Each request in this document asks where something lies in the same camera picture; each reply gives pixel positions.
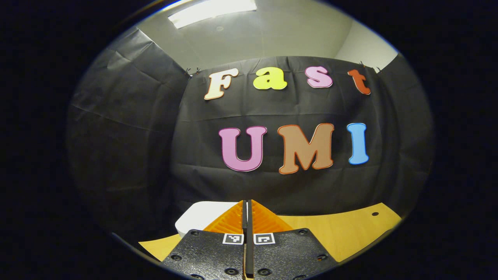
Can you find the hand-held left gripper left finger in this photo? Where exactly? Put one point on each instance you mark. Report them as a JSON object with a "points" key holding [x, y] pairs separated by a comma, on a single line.
{"points": [[212, 252]]}

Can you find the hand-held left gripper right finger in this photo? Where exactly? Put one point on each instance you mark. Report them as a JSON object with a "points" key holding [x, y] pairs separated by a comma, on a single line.
{"points": [[288, 252]]}

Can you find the white desktop garbage bin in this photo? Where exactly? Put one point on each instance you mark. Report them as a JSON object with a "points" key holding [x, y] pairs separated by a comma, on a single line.
{"points": [[198, 217]]}

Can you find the wooden desktop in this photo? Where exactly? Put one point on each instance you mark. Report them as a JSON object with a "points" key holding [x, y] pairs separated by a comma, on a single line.
{"points": [[342, 229]]}

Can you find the black backdrop cloth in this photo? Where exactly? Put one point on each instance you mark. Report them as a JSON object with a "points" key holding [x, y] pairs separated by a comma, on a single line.
{"points": [[128, 155]]}

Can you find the ceiling light panel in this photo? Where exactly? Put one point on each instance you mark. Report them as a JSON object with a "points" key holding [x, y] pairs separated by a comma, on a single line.
{"points": [[212, 9]]}

